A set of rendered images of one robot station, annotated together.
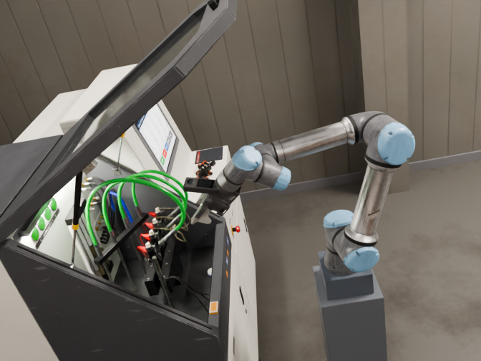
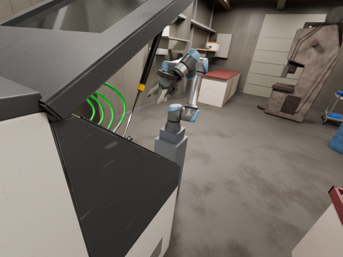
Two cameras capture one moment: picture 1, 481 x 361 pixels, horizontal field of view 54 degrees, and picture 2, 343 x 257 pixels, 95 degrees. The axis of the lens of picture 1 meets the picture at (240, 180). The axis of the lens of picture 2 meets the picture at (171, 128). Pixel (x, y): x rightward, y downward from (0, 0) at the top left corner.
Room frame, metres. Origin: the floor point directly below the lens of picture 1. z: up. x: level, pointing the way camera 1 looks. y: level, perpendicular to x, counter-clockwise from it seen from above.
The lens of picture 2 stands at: (0.95, 0.90, 1.57)
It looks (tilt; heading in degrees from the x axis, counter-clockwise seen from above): 27 degrees down; 291
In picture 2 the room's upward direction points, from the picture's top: 6 degrees clockwise
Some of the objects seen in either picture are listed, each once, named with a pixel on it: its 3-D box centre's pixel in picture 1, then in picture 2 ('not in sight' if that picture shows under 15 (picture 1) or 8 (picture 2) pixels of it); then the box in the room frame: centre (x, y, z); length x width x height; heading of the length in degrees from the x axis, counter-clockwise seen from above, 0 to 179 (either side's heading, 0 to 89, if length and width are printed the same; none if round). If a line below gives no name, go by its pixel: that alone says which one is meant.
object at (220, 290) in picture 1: (220, 283); not in sight; (1.49, 0.17, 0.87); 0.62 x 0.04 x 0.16; 173
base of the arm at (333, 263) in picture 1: (342, 252); (173, 123); (1.42, -0.33, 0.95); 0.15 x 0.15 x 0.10
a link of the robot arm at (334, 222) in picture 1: (341, 229); (175, 111); (1.41, -0.33, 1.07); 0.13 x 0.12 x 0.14; 7
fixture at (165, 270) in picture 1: (167, 265); not in sight; (1.64, 0.39, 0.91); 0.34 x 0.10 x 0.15; 173
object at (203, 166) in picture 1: (204, 170); not in sight; (2.23, 0.18, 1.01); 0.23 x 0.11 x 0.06; 173
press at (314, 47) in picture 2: not in sight; (299, 69); (-0.44, -4.77, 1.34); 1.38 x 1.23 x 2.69; 175
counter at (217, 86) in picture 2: not in sight; (221, 84); (1.60, -5.54, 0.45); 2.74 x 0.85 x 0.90; 85
